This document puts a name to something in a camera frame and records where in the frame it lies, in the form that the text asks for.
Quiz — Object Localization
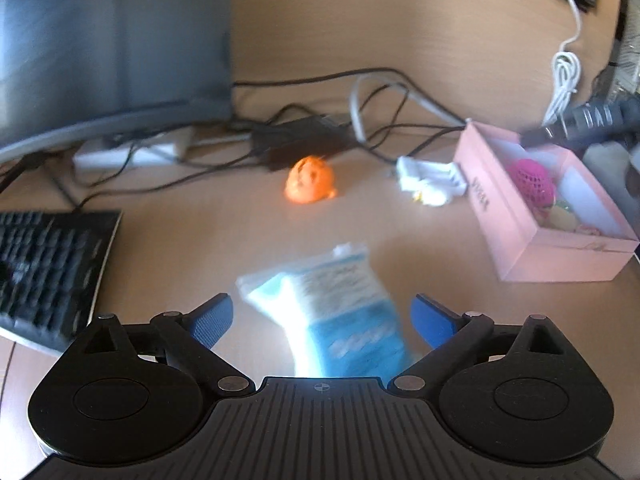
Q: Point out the pink toy basket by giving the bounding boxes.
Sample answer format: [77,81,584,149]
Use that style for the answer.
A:
[506,158,555,208]

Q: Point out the blue white mask packet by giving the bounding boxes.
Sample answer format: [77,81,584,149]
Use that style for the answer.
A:
[236,243,414,384]

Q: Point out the white yellow flower toy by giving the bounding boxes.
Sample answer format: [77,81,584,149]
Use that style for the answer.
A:
[412,188,450,207]

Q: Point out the pink cartoon figure toy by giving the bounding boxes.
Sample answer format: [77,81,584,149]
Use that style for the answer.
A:
[533,202,601,236]

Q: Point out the gloved right hand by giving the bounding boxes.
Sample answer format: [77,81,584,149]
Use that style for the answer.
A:
[582,141,639,234]

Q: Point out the computer tower case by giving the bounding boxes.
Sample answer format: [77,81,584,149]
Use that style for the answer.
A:
[591,0,639,101]

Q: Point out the pink cardboard box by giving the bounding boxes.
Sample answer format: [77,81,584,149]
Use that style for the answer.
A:
[454,122,639,283]

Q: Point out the black mechanical keyboard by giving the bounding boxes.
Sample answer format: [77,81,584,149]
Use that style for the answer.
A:
[1,210,122,353]

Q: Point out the orange toy helmet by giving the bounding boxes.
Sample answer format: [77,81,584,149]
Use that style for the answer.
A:
[284,156,337,205]

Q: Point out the white power strip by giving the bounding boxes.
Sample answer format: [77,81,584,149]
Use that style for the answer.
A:
[73,127,195,172]

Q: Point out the black power adapter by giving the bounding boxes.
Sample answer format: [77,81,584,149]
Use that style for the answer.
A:
[250,116,355,171]

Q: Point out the black curved monitor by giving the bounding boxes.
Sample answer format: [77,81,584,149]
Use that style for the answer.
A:
[1,0,232,160]

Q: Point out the white coiled cable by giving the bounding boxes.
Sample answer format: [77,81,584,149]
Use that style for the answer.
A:
[541,0,584,129]

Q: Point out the grey thick cable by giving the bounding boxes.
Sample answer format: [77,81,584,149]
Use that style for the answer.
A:
[348,71,469,149]

